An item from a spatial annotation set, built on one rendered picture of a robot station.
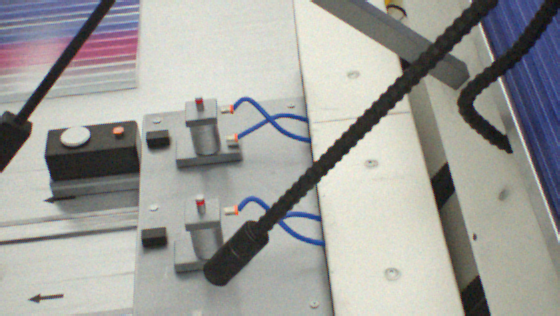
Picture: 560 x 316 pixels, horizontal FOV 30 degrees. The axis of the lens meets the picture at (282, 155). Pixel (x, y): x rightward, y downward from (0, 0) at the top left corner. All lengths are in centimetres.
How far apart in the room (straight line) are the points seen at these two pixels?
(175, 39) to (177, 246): 36
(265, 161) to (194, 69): 23
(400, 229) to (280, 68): 32
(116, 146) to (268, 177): 14
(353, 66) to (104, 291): 27
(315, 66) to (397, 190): 16
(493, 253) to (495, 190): 4
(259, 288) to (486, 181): 17
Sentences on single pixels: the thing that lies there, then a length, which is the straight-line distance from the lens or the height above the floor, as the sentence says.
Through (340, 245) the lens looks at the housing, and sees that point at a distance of 71.
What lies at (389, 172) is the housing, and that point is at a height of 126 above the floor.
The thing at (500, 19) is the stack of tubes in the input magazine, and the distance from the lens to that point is 69.
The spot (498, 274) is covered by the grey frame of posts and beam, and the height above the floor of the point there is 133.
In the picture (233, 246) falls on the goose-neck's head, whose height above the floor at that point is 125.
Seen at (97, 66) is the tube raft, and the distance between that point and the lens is 103.
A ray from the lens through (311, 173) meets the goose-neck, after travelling 57.
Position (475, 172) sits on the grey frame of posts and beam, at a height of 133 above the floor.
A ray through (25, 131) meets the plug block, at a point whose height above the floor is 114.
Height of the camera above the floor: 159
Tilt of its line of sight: 30 degrees down
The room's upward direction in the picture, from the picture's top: 44 degrees clockwise
